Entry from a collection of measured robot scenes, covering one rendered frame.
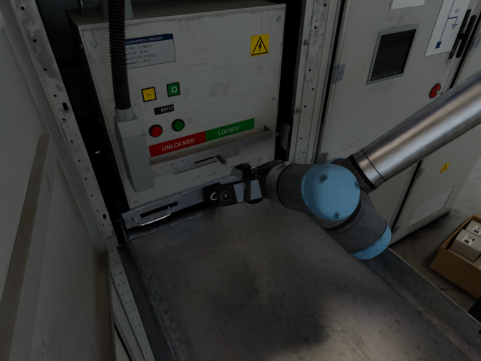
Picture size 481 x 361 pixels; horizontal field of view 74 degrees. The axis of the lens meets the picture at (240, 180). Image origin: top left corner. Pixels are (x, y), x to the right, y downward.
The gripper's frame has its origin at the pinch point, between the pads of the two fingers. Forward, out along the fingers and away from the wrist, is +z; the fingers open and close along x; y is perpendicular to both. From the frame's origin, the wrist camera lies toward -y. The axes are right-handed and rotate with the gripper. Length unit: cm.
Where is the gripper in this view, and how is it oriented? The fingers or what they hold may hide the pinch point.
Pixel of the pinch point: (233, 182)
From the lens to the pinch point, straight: 83.4
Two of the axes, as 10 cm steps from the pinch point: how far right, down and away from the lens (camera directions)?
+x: -2.5, -9.5, -1.8
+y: 8.7, -3.1, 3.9
